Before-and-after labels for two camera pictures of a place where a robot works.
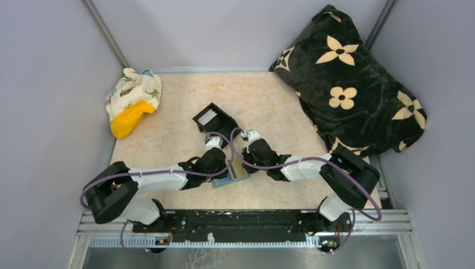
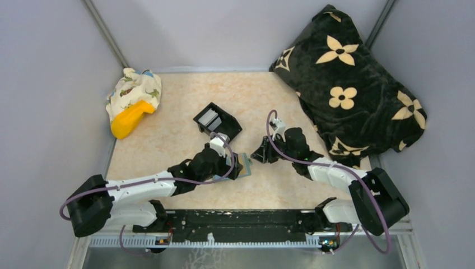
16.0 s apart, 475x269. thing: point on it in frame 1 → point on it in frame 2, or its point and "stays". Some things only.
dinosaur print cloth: x=132 y=87 stays
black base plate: x=246 y=225 stays
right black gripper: x=251 y=161 → x=276 y=149
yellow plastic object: x=126 y=123 stays
